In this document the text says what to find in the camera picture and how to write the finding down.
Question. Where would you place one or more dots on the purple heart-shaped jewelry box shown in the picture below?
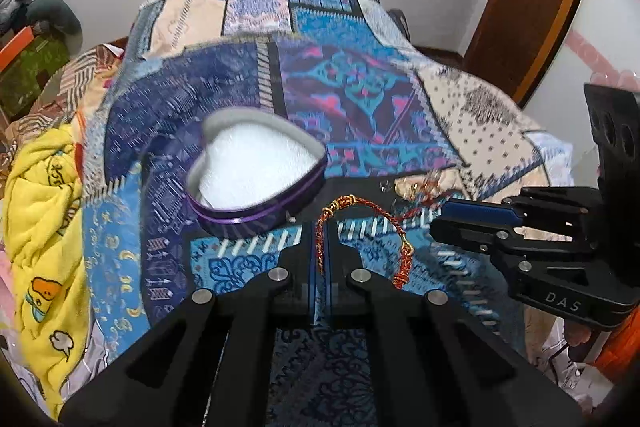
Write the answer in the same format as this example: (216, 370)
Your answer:
(256, 170)

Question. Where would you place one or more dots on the dark green neck pillow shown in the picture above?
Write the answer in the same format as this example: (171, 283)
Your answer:
(60, 17)

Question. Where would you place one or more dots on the blue patchwork bedspread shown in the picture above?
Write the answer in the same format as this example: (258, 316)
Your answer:
(342, 71)

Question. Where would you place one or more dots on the striped brown beige cloth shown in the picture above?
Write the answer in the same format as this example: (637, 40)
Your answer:
(70, 96)

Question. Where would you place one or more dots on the orange and green box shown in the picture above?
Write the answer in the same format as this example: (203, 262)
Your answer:
(27, 63)

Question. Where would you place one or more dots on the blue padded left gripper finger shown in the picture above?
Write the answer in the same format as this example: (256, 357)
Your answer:
(481, 212)

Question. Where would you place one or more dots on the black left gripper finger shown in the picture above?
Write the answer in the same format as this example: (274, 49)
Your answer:
(488, 236)
(431, 362)
(209, 361)

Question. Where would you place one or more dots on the yellow cartoon blanket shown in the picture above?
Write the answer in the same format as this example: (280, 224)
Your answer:
(42, 235)

